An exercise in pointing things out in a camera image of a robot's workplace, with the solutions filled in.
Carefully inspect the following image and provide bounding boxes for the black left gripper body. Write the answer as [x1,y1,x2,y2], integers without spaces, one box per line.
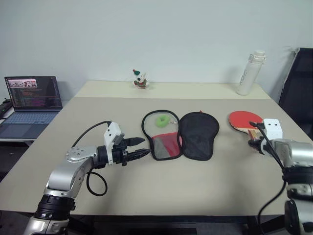
[112,137,131,167]

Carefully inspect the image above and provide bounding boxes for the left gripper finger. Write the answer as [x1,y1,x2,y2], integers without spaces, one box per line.
[126,137,147,148]
[126,148,151,163]

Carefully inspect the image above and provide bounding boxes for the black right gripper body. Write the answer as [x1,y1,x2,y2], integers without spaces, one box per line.
[256,127,268,147]

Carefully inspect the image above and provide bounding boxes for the red table tennis paddle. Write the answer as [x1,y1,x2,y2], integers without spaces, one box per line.
[228,110,266,142]

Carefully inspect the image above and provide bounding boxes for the black mesh paddle case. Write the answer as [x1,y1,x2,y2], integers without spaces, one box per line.
[141,110,220,162]

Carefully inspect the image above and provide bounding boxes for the white water bottle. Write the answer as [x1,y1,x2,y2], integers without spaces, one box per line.
[236,50,267,96]

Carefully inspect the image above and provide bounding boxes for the black office chair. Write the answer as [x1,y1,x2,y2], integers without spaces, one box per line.
[278,47,313,142]

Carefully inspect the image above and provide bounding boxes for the white plush dog toy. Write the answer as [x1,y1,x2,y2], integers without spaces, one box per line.
[132,69,150,90]

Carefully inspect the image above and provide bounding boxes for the open blue laptop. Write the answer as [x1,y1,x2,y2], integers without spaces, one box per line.
[0,75,64,140]

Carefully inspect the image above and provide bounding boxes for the white side desk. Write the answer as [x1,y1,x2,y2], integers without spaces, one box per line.
[0,137,37,148]

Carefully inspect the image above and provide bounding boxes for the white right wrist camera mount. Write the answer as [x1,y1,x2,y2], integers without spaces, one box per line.
[259,118,284,155]

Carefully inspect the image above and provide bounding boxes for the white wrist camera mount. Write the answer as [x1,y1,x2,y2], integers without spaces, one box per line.
[102,121,126,165]
[259,118,284,155]

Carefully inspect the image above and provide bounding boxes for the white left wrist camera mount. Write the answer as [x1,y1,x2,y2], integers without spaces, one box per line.
[102,121,126,165]

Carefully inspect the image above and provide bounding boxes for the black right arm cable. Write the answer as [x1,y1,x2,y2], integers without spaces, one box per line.
[253,121,289,235]

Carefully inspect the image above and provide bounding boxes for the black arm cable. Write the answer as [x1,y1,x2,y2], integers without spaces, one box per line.
[253,121,289,235]
[72,120,112,196]

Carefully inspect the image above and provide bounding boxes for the green foam ring charm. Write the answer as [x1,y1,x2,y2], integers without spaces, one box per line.
[154,115,172,128]

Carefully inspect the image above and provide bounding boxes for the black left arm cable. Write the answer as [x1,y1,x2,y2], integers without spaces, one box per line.
[72,120,112,196]

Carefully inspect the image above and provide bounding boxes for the black table frame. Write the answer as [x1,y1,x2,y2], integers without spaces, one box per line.
[73,215,260,235]

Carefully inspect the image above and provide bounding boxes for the black device with cables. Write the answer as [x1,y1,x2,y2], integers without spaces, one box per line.
[0,97,12,120]

